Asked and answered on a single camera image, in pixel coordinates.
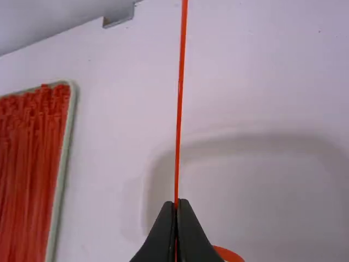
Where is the orange cable tie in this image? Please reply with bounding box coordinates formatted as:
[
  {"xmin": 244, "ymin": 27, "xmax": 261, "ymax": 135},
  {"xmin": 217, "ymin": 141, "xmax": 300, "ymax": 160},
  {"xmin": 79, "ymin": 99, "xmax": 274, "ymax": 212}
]
[{"xmin": 172, "ymin": 0, "xmax": 245, "ymax": 262}]

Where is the row of orange cable ties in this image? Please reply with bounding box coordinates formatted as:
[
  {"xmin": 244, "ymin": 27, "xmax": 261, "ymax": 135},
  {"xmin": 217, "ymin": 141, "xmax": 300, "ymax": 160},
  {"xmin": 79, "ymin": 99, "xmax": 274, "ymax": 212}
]
[{"xmin": 0, "ymin": 84, "xmax": 73, "ymax": 262}]

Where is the pale tray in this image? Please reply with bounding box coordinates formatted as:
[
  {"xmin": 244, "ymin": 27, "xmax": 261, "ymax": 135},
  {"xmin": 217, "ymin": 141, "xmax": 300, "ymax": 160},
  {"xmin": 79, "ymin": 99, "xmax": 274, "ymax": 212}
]
[{"xmin": 0, "ymin": 79, "xmax": 81, "ymax": 262}]

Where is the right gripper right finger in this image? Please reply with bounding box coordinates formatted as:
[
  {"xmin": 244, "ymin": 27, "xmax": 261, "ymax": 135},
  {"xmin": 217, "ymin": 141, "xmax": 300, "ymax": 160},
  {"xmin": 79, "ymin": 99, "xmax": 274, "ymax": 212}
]
[{"xmin": 177, "ymin": 199, "xmax": 227, "ymax": 262}]

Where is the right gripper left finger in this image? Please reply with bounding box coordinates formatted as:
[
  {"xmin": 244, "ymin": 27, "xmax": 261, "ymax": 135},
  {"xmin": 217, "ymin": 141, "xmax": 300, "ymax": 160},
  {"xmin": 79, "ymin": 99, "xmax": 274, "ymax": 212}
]
[{"xmin": 129, "ymin": 201, "xmax": 177, "ymax": 262}]

